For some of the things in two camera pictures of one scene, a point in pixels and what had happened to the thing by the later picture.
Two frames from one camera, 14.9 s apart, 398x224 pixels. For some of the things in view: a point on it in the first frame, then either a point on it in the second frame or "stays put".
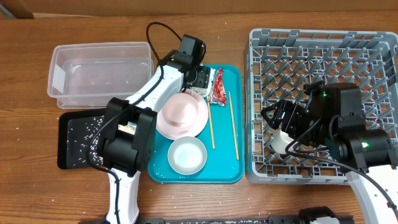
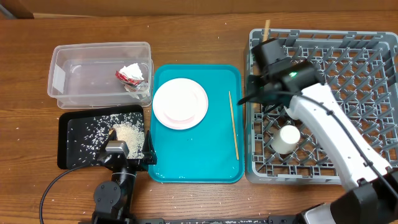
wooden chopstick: (211, 125) -> (266, 30)
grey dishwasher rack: (278, 63) stays put
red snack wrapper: (219, 96) -> (135, 86)
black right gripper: (292, 110) -> (252, 96)
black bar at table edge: (342, 219) stays put
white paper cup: (281, 140) stays put
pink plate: (193, 130) -> (180, 104)
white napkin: (205, 91) -> (133, 71)
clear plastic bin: (89, 75) stays put
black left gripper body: (201, 76) -> (135, 165)
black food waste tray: (75, 129) stays put
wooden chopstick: (237, 153) stays put
